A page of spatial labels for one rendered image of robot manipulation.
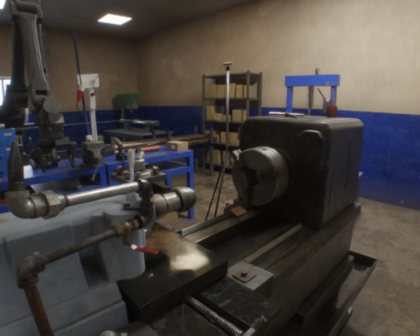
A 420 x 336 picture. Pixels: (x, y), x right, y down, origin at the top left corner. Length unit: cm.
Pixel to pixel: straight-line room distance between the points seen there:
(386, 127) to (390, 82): 65
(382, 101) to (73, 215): 429
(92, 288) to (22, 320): 16
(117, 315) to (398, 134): 424
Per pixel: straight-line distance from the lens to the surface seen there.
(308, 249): 120
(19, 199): 46
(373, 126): 456
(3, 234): 67
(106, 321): 75
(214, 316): 78
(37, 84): 107
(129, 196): 72
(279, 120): 134
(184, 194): 89
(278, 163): 116
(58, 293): 71
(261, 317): 78
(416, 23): 462
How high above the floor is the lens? 140
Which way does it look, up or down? 13 degrees down
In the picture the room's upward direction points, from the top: straight up
